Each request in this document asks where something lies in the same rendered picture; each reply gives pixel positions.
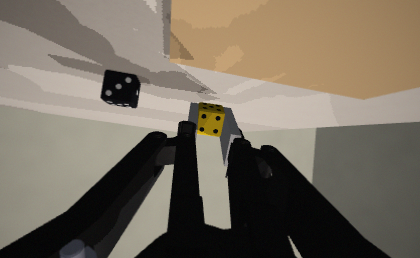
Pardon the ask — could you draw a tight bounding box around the yellow die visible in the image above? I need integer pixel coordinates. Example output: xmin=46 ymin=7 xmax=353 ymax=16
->
xmin=197 ymin=102 xmax=225 ymax=137

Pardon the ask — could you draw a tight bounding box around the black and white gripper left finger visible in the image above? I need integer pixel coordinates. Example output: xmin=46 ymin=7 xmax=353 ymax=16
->
xmin=0 ymin=102 xmax=210 ymax=258

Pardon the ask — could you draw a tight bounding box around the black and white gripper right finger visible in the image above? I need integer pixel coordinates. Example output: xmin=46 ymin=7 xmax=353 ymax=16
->
xmin=220 ymin=107 xmax=391 ymax=258

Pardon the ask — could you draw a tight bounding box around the tan square mat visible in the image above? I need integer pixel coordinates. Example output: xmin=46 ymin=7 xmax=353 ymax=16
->
xmin=169 ymin=0 xmax=420 ymax=100

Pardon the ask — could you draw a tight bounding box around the black die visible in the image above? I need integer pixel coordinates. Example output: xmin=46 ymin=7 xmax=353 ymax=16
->
xmin=100 ymin=70 xmax=141 ymax=108

